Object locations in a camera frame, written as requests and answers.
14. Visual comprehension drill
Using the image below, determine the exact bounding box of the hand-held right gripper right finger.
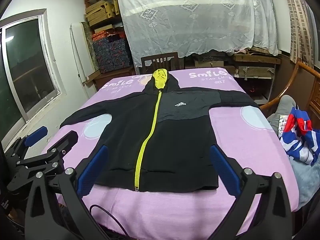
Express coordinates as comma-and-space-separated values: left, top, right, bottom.
209, 145, 293, 240

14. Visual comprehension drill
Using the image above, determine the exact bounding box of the brick patterned curtain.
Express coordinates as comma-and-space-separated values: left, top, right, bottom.
280, 0, 315, 68

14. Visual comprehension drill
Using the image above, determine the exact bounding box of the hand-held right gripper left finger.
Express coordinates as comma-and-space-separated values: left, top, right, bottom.
24, 145, 110, 240

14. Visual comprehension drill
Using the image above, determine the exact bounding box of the blue red white cloth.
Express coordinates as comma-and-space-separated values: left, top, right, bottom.
279, 107, 320, 167

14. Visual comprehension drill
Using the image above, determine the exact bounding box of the light blue fleece blanket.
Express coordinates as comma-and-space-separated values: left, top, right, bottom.
290, 152, 320, 210

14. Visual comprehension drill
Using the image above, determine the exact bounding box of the black hoodie jacket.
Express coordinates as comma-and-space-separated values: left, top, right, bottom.
60, 68, 260, 193

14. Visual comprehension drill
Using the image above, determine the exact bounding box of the dark wooden chair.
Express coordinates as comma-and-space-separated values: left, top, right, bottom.
140, 52, 185, 75

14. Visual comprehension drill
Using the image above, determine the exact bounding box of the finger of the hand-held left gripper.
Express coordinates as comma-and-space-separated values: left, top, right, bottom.
15, 130, 79, 177
6, 126, 48, 165

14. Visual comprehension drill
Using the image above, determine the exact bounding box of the white board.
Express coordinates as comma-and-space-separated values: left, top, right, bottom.
70, 22, 92, 84

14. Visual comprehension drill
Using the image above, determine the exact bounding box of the woven straw box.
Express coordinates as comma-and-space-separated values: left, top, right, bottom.
85, 1, 117, 15
86, 11, 116, 26

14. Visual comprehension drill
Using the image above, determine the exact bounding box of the rattan chair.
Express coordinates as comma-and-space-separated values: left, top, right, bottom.
260, 57, 320, 110

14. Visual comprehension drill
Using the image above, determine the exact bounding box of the white lace curtain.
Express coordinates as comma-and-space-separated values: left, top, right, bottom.
112, 0, 279, 67

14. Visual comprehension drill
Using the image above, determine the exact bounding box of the brown wooden cabinet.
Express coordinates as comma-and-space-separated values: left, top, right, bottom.
94, 66, 137, 90

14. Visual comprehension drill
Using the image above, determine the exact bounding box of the mottled green roll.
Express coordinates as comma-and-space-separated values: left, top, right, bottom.
84, 21, 100, 72

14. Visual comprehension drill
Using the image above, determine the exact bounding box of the black cable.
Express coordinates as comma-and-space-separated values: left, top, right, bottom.
89, 204, 130, 239

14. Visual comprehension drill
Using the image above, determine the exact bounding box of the pink printed blanket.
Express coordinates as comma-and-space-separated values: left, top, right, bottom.
41, 67, 299, 240

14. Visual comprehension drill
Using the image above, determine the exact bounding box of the sliding glass window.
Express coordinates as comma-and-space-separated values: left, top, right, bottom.
0, 9, 62, 140

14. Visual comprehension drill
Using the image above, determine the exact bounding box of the carved wooden cabinet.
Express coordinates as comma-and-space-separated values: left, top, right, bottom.
309, 80, 320, 130

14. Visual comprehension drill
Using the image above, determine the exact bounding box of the grey plush cloth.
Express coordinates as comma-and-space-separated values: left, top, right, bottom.
266, 95, 304, 135

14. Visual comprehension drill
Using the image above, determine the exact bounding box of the low wooden shelf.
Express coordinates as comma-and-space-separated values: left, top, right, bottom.
185, 46, 282, 100

